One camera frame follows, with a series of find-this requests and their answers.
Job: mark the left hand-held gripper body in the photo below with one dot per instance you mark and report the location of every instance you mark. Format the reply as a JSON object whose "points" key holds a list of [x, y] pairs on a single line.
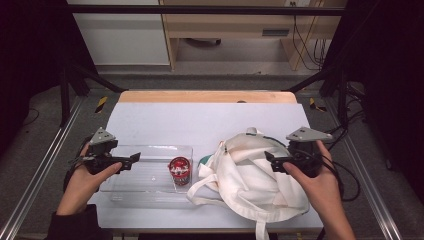
{"points": [[100, 156]]}

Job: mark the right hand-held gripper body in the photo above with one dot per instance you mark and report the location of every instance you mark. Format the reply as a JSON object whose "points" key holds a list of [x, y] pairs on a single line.
{"points": [[305, 156]]}

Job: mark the clear plastic tray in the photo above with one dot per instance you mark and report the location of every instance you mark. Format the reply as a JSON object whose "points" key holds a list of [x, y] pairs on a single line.
{"points": [[146, 180]]}

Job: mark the white tote bag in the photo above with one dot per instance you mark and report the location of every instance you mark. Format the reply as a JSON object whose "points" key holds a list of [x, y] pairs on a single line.
{"points": [[253, 176]]}

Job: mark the red round tin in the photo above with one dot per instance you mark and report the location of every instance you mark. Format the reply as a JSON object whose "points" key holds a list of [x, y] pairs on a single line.
{"points": [[180, 170]]}

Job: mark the person's right hand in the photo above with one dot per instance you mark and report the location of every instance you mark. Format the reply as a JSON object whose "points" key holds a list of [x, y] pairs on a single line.
{"points": [[323, 190]]}

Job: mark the person's left hand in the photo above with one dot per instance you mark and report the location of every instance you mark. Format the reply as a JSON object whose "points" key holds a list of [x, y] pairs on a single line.
{"points": [[80, 190]]}

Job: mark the black metal stand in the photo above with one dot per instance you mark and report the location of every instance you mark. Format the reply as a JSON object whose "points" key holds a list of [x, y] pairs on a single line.
{"points": [[65, 93], [341, 93]]}

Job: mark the white table cover sheet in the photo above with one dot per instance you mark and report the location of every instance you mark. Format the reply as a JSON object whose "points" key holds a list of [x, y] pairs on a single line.
{"points": [[200, 120]]}

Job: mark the black curtain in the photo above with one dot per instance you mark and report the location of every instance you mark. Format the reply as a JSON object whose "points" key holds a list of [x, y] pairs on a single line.
{"points": [[386, 83], [30, 66]]}

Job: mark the white cabinet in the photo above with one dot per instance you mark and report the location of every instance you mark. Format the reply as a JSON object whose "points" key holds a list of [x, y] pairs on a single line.
{"points": [[123, 36]]}

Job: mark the light wooden desk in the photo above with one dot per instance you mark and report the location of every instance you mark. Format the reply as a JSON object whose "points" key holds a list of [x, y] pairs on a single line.
{"points": [[233, 25]]}

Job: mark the white power strip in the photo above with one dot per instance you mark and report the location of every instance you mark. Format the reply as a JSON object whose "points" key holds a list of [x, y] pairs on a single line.
{"points": [[300, 2]]}

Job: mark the aluminium rail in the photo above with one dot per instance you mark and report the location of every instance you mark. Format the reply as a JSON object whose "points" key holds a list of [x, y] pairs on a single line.
{"points": [[40, 166], [366, 166]]}

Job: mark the black horizontal frame bar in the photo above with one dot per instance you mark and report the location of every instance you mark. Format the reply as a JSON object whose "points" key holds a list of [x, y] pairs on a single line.
{"points": [[200, 10]]}

